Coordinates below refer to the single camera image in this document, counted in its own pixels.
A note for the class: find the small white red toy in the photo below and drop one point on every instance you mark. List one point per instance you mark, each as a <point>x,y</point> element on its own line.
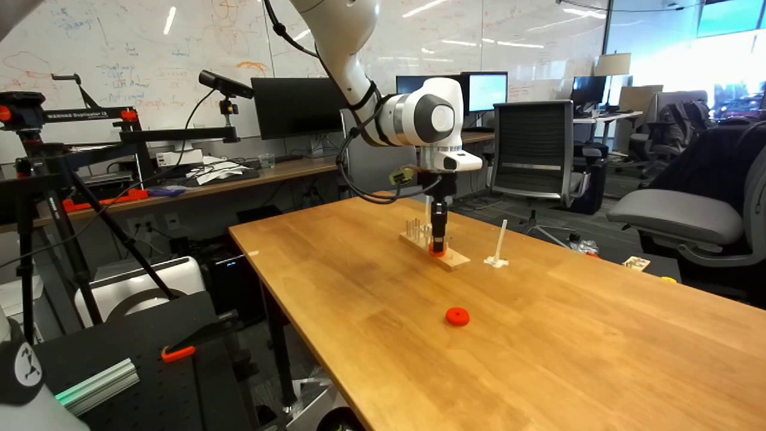
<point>586,245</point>

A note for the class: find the distant dark office chair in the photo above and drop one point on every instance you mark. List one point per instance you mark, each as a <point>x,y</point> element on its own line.
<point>671,127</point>

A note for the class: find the orange disc with hole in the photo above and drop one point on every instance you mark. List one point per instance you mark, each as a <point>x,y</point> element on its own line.
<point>436,248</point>
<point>457,317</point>

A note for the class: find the long wooden desk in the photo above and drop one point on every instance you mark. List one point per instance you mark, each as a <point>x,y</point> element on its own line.
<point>278,172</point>

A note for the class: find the black draped cloth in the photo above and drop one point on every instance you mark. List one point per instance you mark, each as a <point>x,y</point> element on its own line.
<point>702,168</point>

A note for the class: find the white single peg stand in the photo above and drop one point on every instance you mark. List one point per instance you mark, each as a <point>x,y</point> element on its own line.
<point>497,263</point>

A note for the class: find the wooden peg board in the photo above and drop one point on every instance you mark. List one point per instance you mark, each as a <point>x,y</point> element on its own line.
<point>415,239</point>

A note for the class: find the black mesh office chair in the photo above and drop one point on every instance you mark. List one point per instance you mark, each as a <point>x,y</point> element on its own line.
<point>530,148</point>

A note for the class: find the small pale box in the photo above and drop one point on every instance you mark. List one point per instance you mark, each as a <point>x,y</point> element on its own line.
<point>634,263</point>

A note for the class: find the distant office desk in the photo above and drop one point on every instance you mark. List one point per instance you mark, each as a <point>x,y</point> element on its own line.
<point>607,118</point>

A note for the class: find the large black monitor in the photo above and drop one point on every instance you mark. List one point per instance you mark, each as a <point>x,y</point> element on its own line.
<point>287,108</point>

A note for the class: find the black cap white logo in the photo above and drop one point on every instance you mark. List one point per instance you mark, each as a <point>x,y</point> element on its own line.
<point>17,372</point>

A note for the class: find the small distant black monitor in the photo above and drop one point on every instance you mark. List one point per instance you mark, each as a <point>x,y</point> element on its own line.
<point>586,90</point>

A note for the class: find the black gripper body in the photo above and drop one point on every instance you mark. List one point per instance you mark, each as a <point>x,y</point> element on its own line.
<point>442,188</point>

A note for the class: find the beige lamp shade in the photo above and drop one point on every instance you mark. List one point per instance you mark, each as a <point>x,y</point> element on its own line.
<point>613,65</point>

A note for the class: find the black table leg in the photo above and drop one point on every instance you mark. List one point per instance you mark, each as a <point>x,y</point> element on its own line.
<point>278,351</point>

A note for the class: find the flat orange red item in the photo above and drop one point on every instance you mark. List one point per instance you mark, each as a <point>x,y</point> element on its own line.
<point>104,199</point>

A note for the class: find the lit white screen monitor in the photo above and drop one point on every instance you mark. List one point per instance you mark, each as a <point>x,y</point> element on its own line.
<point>487,92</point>

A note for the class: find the black camera tripod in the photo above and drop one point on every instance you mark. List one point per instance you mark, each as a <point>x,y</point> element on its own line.
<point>48,172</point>

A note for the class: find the gray office chair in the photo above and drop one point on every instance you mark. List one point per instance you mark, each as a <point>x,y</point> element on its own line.
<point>373,172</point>
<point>677,216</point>

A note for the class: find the white equipment box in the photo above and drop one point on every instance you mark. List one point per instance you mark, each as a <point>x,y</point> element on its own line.
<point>139,284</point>

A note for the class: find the black stereo camera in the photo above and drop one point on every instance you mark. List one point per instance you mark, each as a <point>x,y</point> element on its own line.
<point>223,83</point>

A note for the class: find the silver metal tube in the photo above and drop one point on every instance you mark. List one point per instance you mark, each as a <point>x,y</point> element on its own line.
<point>96,386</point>

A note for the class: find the white papers pile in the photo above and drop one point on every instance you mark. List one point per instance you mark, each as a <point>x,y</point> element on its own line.
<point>217,172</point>

